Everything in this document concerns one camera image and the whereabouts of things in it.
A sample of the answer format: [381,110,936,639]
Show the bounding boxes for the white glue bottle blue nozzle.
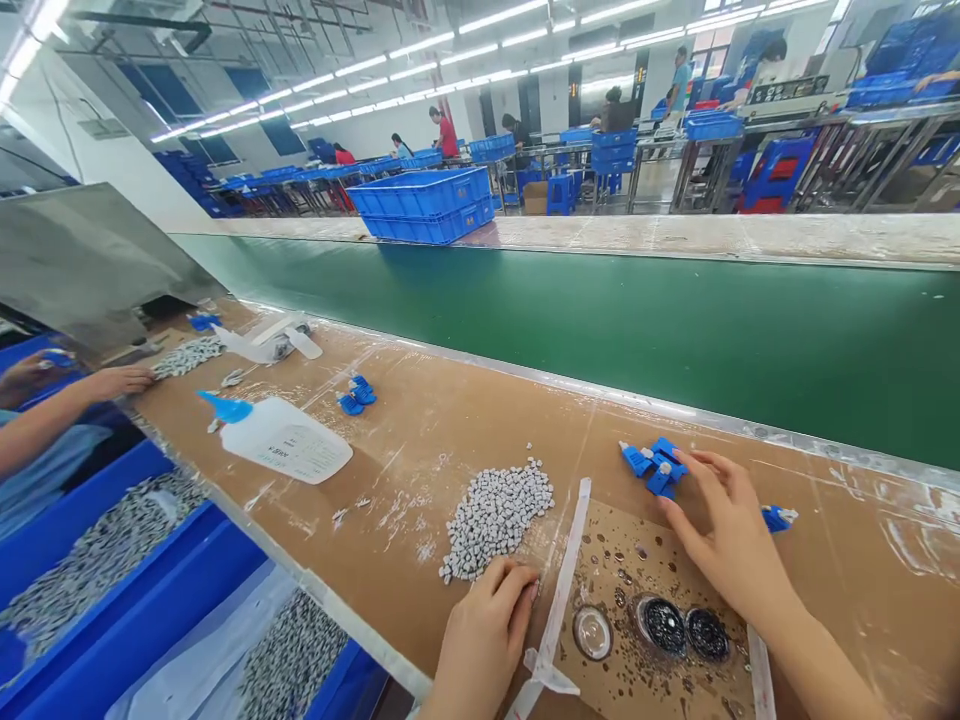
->
[196,389,355,487]

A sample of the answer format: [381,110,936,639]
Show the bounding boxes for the blue bin of grey parts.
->
[0,438,226,680]

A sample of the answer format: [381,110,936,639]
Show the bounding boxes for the clear empty round dish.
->
[572,605,617,663]

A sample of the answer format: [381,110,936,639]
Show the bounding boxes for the white plastic strip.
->
[523,477,594,699]
[747,626,778,720]

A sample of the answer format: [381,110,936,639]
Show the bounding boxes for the grey metal hood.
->
[0,182,229,367]

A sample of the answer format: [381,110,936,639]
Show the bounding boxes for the person's left fingers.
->
[491,558,542,628]

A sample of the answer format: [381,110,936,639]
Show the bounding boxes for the green conveyor belt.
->
[168,232,960,474]

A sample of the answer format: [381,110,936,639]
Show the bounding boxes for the round dish of black beads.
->
[685,607,733,666]
[632,592,689,659]

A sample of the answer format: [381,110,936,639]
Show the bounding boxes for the blue plastic stool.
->
[545,172,580,217]

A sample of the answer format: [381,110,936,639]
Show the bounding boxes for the perforated cardboard mat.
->
[503,494,775,720]

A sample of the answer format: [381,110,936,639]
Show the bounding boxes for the heap of grey parts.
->
[149,335,229,382]

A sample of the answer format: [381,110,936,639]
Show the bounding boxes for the metal tables with blue crates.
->
[517,14,960,217]

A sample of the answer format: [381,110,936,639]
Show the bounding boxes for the pile of small grey parts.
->
[438,458,558,586]

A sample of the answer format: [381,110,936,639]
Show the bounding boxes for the row of tables with crates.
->
[213,133,519,219]

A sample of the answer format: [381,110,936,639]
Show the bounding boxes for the person's right index finger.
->
[671,448,725,496]

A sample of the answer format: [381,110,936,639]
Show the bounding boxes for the cluster of blue connector parts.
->
[336,374,378,417]

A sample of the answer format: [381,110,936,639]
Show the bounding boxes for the person's right thumb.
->
[657,497,714,560]

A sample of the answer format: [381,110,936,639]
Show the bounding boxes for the person's right hand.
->
[657,448,798,625]

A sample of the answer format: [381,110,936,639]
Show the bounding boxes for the small clear squeeze bottle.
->
[209,320,325,367]

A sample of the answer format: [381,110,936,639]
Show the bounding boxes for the person's right fingers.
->
[708,458,763,519]

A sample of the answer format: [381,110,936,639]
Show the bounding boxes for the blue bin with plastic bag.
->
[0,500,391,720]

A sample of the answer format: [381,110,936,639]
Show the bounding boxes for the stack of blue crates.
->
[345,166,497,247]

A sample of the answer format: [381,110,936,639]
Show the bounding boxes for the person's left hand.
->
[437,556,542,685]

